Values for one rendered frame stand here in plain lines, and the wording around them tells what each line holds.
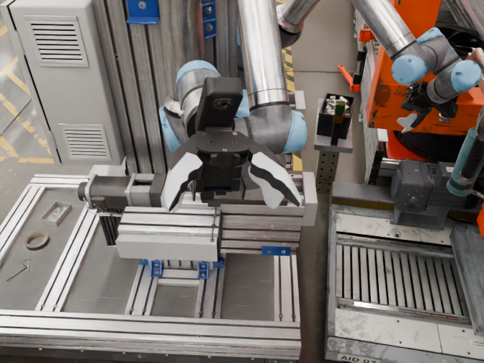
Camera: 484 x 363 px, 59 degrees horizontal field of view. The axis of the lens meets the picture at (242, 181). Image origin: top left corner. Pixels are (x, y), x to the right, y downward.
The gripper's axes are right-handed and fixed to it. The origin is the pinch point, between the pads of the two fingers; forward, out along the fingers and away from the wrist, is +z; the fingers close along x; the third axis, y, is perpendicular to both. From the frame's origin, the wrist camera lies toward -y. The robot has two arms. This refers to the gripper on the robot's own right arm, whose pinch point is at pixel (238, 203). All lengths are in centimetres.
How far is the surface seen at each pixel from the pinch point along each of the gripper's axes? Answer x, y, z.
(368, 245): -92, 106, -84
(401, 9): -84, 9, -111
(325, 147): -72, 71, -112
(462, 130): -124, 52, -98
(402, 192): -100, 77, -87
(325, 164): -85, 93, -130
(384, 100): -91, 45, -110
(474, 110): -124, 42, -97
